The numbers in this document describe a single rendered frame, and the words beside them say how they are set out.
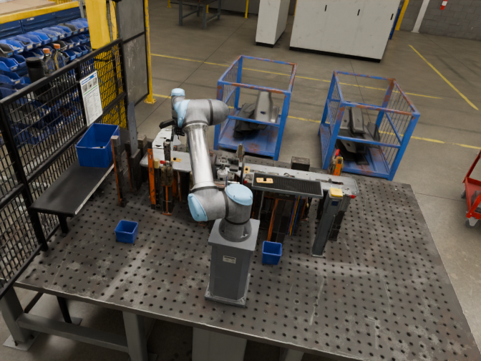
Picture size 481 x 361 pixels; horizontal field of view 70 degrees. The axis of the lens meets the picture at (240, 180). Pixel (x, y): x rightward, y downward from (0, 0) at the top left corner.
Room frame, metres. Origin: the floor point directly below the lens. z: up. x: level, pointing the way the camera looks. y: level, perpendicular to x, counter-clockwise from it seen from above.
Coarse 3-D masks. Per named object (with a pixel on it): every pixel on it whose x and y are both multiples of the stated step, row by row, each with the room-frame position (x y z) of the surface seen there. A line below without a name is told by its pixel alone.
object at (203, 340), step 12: (204, 336) 1.02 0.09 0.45; (216, 336) 1.01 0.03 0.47; (228, 336) 1.00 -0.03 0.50; (204, 348) 1.02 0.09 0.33; (216, 348) 1.01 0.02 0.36; (228, 348) 1.00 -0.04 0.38; (240, 348) 1.00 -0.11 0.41; (192, 360) 1.03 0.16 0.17; (204, 360) 1.02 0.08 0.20; (216, 360) 1.01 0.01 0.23; (228, 360) 1.00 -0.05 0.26; (240, 360) 0.99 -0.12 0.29
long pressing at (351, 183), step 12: (144, 156) 1.85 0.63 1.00; (156, 156) 1.86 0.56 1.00; (180, 156) 1.90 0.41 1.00; (180, 168) 1.75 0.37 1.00; (216, 168) 1.80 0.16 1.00; (252, 168) 1.86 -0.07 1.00; (264, 168) 1.87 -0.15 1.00; (276, 168) 1.89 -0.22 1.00; (336, 180) 1.83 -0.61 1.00; (348, 180) 1.85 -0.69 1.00
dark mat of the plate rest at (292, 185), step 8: (256, 176) 1.53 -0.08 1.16; (264, 176) 1.54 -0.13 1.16; (272, 176) 1.55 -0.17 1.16; (256, 184) 1.45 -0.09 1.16; (264, 184) 1.46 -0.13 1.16; (272, 184) 1.47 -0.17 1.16; (280, 184) 1.48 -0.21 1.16; (288, 184) 1.49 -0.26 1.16; (296, 184) 1.50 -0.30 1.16; (304, 184) 1.51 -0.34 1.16; (312, 184) 1.52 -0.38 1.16; (320, 184) 1.53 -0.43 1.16; (304, 192) 1.44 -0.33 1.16; (312, 192) 1.44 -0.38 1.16; (320, 192) 1.45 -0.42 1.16
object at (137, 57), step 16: (128, 0) 4.53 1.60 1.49; (144, 0) 5.00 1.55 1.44; (112, 16) 4.12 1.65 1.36; (128, 16) 4.50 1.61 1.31; (144, 16) 4.98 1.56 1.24; (112, 32) 4.13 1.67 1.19; (128, 32) 4.48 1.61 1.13; (144, 32) 4.94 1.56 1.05; (128, 48) 4.45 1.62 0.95; (144, 48) 4.94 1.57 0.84; (128, 64) 4.41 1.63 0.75; (144, 64) 4.91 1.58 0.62; (128, 80) 4.37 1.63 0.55; (144, 80) 4.89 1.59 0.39; (128, 96) 4.33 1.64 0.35; (144, 96) 4.82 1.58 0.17
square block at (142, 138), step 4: (140, 136) 2.00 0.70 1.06; (144, 136) 2.00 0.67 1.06; (140, 140) 1.95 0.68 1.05; (144, 140) 1.97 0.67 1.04; (140, 144) 1.95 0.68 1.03; (144, 144) 1.97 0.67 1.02; (140, 148) 1.95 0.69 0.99; (144, 148) 1.97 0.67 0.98; (140, 152) 1.95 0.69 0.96; (144, 152) 1.97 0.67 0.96; (144, 168) 1.95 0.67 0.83; (144, 172) 1.95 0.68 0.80; (144, 176) 1.95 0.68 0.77; (144, 180) 1.95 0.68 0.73
